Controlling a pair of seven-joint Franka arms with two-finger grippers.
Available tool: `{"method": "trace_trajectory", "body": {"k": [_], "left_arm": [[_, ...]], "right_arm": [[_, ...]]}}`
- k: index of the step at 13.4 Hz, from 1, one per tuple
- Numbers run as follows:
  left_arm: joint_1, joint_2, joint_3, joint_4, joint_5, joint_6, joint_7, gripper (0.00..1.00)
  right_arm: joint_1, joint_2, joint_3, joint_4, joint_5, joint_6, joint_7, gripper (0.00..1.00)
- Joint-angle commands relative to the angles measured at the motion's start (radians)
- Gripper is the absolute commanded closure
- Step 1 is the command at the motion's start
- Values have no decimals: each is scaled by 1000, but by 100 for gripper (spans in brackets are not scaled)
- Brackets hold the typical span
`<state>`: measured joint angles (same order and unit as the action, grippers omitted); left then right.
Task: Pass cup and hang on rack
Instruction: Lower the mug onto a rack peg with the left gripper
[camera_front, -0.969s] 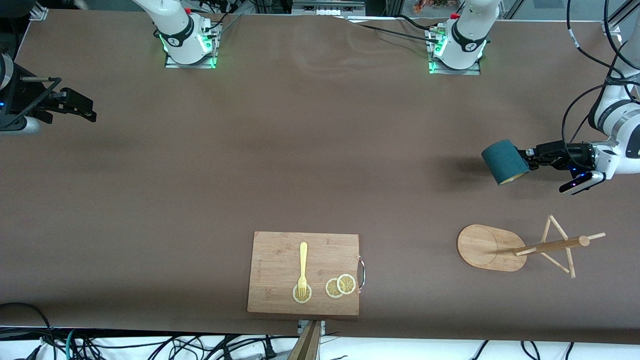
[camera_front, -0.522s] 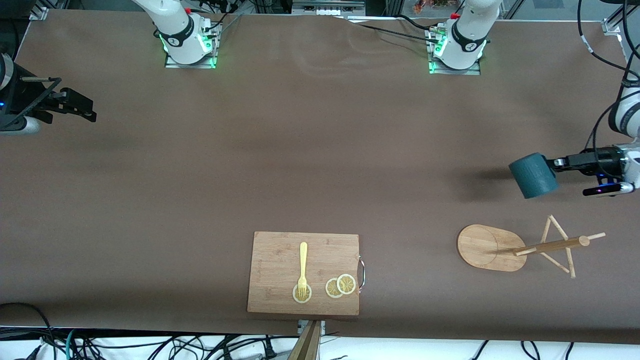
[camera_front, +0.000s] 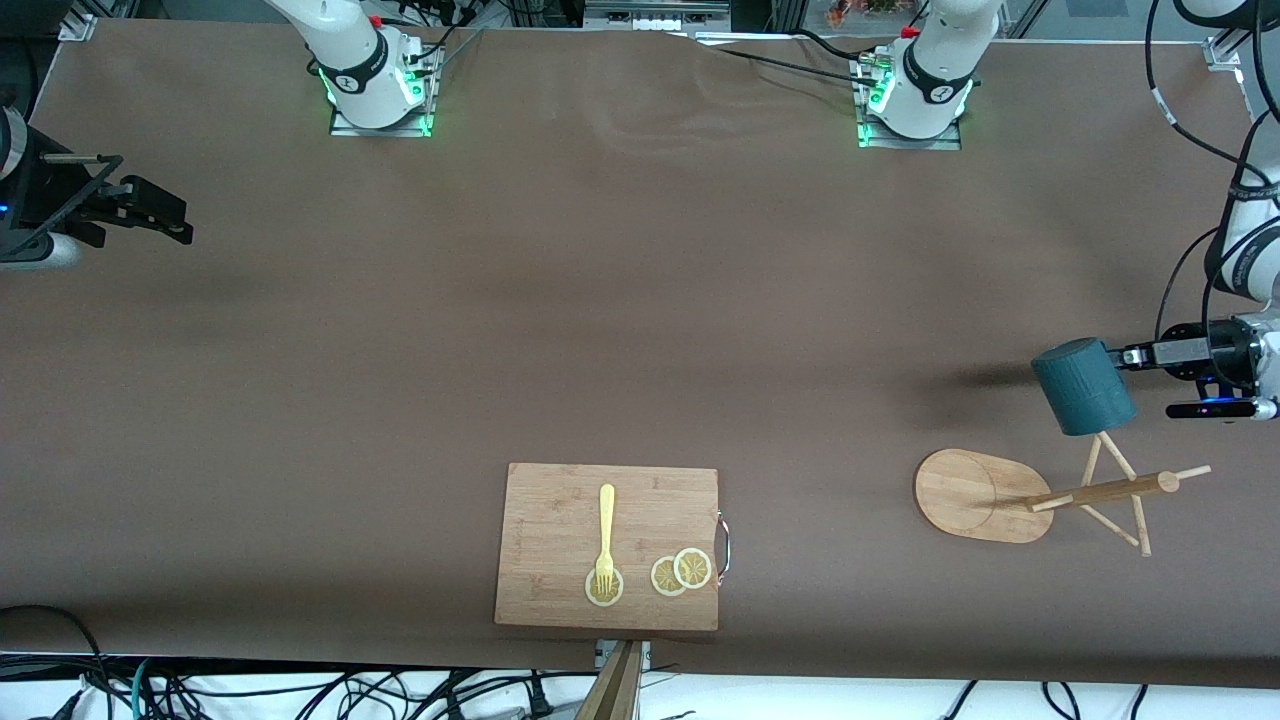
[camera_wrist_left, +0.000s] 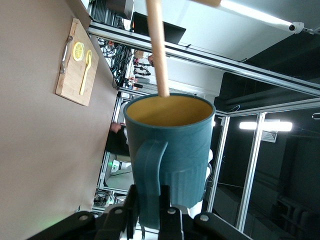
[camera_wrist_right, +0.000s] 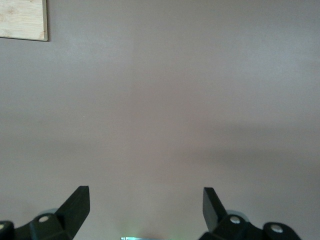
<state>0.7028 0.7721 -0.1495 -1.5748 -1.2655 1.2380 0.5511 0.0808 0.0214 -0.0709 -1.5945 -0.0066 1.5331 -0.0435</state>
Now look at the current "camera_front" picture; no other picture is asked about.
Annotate teal cup with yellow inside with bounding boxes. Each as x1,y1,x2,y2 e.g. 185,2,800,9
1031,337,1139,438

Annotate yellow plastic fork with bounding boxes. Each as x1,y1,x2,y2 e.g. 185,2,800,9
594,484,618,595

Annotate tangled black cable bundle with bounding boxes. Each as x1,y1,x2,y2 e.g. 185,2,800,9
155,668,561,720

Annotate wooden beam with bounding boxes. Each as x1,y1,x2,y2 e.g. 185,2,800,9
575,641,643,720

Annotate wooden cup rack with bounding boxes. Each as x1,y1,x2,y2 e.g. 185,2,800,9
914,430,1213,558

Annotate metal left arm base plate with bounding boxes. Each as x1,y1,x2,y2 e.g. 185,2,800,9
856,55,963,151

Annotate wooden cutting board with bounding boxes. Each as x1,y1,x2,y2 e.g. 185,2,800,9
494,462,732,632

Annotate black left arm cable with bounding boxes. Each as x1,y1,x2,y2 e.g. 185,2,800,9
1143,0,1280,346

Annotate metal beam bracket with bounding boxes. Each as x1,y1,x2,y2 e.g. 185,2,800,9
596,640,652,673

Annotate black cable on table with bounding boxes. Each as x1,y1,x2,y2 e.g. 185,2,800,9
690,28,886,91

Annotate black looped cable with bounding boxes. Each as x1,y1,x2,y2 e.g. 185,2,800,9
0,604,111,720

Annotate colourful background item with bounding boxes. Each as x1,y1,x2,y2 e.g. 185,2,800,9
826,0,901,28

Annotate black right base cable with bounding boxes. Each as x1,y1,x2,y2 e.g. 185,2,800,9
375,0,486,61

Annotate white power strip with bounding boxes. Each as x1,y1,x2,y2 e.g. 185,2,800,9
583,0,733,31

